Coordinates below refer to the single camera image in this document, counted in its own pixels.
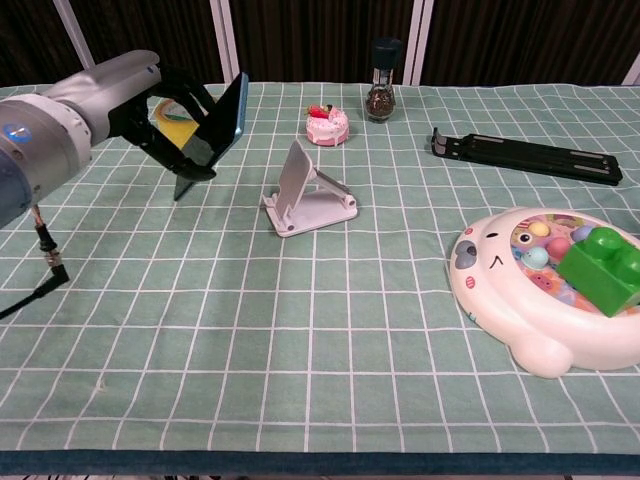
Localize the white bear fishing toy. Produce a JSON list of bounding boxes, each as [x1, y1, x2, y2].
[[448, 206, 640, 380]]

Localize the black folding laptop stand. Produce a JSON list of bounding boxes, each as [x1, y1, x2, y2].
[[431, 126, 624, 187]]

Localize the black smartphone with blue case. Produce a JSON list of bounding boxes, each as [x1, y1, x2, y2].
[[173, 72, 250, 202]]

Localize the green white checked tablecloth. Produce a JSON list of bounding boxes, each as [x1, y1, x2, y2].
[[0, 81, 640, 476]]

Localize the left robot hand grey black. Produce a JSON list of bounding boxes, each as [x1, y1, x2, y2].
[[45, 49, 219, 181]]

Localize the green plastic building block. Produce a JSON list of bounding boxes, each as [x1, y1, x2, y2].
[[556, 225, 640, 318]]

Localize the dark curtain panel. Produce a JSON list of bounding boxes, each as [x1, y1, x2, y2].
[[0, 0, 90, 90], [420, 0, 640, 87], [69, 0, 226, 85], [227, 0, 417, 84]]

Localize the pink toy ball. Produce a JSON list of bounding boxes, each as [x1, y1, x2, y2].
[[546, 236, 572, 260]]

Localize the yellow packing tape roll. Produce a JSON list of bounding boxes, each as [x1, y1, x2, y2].
[[149, 98, 201, 149]]

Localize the glass pepper grinder black cap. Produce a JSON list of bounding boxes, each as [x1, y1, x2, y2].
[[363, 37, 404, 124]]

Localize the black cable with metal connector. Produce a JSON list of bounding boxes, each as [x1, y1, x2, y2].
[[0, 202, 71, 321]]

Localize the white folding phone stand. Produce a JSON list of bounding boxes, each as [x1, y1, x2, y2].
[[260, 138, 360, 239]]

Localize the pink toy cake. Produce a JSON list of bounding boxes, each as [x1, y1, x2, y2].
[[305, 103, 351, 148]]

